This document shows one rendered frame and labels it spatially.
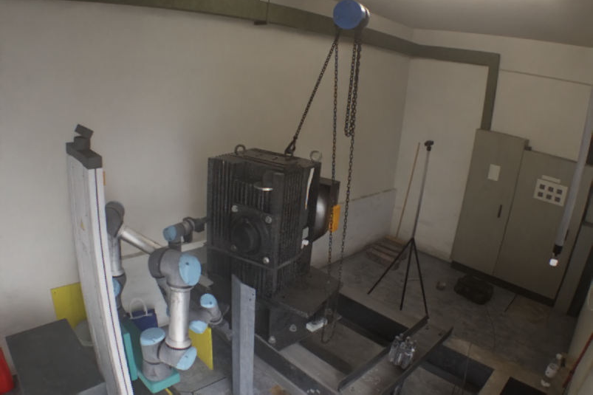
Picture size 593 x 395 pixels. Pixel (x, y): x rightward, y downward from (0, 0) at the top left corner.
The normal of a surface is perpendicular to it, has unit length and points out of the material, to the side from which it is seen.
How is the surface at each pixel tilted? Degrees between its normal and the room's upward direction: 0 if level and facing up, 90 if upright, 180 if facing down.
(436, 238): 90
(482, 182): 90
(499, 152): 90
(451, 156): 90
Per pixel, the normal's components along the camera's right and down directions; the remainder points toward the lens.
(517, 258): -0.69, 0.14
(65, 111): 0.72, 0.26
